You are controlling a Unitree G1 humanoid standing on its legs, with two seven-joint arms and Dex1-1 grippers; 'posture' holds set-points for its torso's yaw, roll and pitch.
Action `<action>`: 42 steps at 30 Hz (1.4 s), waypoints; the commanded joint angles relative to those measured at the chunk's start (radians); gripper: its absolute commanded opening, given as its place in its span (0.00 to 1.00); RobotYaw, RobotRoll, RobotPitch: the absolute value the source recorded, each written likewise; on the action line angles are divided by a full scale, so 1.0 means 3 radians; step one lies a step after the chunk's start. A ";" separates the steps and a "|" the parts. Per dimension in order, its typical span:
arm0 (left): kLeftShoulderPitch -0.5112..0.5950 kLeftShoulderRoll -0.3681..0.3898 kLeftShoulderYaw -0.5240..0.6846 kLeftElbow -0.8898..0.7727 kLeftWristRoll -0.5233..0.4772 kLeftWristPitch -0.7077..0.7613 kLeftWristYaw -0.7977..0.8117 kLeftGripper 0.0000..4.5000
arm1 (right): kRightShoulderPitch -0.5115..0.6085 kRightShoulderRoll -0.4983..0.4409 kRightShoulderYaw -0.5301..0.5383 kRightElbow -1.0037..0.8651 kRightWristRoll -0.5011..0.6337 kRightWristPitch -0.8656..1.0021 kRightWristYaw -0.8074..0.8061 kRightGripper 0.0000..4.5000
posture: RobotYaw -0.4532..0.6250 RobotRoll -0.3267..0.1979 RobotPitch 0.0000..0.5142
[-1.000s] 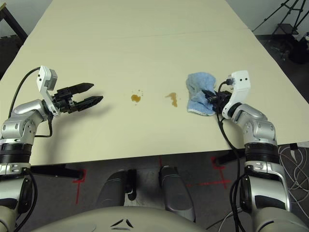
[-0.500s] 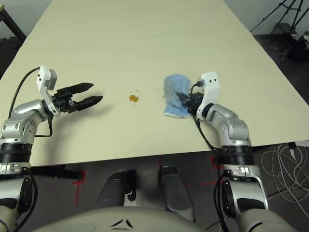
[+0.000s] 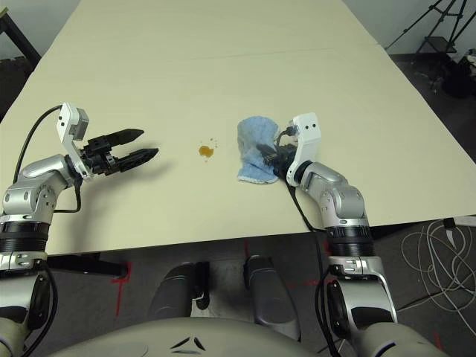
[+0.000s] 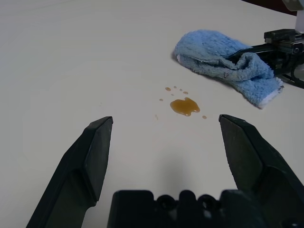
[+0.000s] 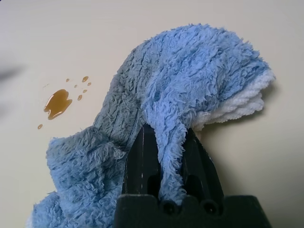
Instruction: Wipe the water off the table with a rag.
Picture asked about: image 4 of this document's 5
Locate brown spill with small droplets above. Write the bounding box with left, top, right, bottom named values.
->
left=158, top=85, right=208, bottom=119

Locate blue terry cloth rag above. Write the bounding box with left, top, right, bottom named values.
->
left=174, top=29, right=285, bottom=109

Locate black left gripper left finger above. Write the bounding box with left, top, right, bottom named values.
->
left=25, top=116, right=114, bottom=228

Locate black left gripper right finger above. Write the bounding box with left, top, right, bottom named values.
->
left=218, top=114, right=304, bottom=228

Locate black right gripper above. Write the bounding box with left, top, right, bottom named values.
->
left=225, top=29, right=304, bottom=89

